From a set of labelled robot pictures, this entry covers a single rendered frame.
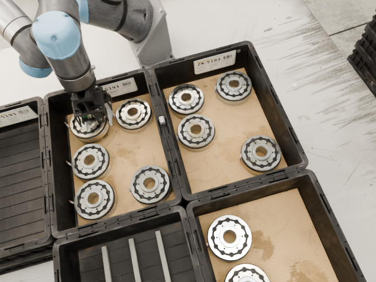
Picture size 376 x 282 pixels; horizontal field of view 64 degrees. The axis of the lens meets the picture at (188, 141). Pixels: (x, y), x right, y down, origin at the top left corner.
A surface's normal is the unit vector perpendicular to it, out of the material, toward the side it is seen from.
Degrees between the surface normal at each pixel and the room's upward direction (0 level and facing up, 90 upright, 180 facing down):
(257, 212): 0
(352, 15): 0
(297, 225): 0
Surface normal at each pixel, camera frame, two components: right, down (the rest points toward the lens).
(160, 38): 0.39, 0.82
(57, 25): 0.02, -0.45
